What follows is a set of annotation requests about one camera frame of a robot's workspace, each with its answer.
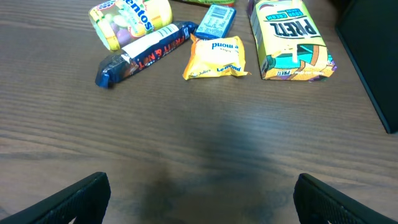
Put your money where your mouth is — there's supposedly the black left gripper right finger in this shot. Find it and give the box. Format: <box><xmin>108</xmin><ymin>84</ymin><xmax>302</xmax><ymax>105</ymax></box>
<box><xmin>293</xmin><ymin>173</ymin><xmax>397</xmax><ymax>224</ymax></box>

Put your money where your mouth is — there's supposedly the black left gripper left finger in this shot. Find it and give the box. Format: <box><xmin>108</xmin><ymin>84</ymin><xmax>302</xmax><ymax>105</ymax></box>
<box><xmin>1</xmin><ymin>172</ymin><xmax>111</xmax><ymax>224</ymax></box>

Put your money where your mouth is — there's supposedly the yellow Pretz snack box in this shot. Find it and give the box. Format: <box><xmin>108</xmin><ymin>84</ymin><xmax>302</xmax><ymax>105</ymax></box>
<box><xmin>247</xmin><ymin>0</ymin><xmax>336</xmax><ymax>81</ymax></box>

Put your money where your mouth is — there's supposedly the yellow Julie's Le-mond biscuit pack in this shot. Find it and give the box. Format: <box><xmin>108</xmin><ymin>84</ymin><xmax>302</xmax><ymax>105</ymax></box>
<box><xmin>183</xmin><ymin>34</ymin><xmax>250</xmax><ymax>80</ymax></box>

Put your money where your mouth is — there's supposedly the yellow Mentos candy bottle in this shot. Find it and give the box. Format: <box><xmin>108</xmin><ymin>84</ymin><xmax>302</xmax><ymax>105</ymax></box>
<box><xmin>88</xmin><ymin>0</ymin><xmax>172</xmax><ymax>51</ymax></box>

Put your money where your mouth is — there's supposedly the blue gum pack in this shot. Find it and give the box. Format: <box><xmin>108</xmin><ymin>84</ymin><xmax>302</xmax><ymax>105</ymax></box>
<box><xmin>194</xmin><ymin>4</ymin><xmax>236</xmax><ymax>39</ymax></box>

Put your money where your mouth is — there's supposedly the blue fruit and nut bar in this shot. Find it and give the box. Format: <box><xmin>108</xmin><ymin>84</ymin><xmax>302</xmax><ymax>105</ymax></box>
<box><xmin>95</xmin><ymin>21</ymin><xmax>198</xmax><ymax>88</ymax></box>

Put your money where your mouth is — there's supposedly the black open gift box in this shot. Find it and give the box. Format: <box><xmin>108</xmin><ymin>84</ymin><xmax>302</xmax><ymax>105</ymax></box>
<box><xmin>329</xmin><ymin>0</ymin><xmax>397</xmax><ymax>134</ymax></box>

